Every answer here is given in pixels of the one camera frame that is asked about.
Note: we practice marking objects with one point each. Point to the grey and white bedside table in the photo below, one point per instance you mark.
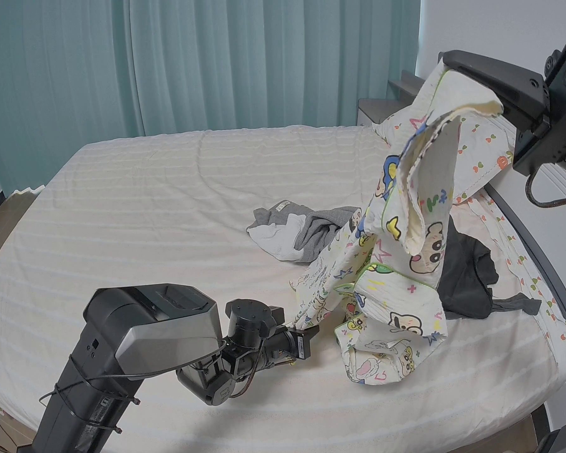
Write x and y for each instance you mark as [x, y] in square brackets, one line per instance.
[382, 109]

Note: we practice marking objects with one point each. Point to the bed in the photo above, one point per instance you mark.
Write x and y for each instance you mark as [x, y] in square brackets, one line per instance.
[170, 205]

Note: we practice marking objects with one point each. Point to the grey labelled garment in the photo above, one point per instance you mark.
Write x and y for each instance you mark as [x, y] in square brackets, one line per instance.
[264, 217]

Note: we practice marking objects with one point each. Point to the white printed pyjama top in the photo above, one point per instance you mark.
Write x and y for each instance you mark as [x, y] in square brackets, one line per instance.
[396, 300]

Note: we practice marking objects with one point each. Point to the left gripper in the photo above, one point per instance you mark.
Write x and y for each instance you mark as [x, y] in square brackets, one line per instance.
[287, 345]

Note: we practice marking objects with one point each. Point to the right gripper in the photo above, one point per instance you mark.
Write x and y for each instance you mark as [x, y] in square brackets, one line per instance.
[561, 125]

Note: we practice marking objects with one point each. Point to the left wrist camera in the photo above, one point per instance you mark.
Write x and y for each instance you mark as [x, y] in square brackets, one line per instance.
[276, 314]

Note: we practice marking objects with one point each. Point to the black garment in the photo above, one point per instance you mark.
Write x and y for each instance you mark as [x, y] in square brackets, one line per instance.
[467, 276]

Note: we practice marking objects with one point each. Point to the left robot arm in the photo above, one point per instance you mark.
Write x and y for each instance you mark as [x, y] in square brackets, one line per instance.
[160, 342]

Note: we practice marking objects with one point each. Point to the grey knit garment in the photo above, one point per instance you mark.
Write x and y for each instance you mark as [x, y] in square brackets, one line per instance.
[318, 234]

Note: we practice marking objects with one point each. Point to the dark grey garment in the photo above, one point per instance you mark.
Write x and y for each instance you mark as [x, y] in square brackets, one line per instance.
[523, 305]

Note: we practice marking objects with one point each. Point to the white printed pillow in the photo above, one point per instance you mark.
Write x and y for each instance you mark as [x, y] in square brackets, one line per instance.
[537, 290]
[481, 158]

